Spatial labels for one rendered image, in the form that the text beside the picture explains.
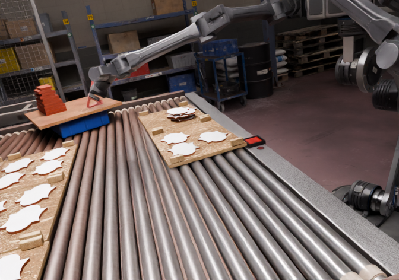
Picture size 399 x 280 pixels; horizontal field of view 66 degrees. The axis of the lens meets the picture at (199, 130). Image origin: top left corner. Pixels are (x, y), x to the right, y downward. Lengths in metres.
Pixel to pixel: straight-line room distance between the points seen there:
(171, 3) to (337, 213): 5.21
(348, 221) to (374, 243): 0.09
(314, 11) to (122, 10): 5.05
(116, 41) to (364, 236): 5.23
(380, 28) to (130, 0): 5.69
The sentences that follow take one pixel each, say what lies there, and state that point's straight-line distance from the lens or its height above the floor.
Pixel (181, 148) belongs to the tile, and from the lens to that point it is 1.36.
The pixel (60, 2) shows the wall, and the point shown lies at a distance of 6.33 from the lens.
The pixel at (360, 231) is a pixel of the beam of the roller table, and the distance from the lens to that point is 0.90.
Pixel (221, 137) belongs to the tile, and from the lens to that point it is 1.41.
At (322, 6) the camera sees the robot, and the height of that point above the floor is 1.43.
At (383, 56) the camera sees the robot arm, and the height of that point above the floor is 1.32.
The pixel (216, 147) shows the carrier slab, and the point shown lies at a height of 0.94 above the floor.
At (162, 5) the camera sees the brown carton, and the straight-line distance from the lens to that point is 5.79.
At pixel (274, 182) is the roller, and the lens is 1.07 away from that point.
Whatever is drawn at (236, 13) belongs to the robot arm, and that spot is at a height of 1.46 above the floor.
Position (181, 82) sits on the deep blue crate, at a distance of 5.93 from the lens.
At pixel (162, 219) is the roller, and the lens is 0.98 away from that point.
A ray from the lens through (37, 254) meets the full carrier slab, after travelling 1.01.
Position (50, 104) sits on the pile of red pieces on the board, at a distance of 2.14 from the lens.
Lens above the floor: 1.47
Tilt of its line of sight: 20 degrees down
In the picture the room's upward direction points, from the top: 9 degrees counter-clockwise
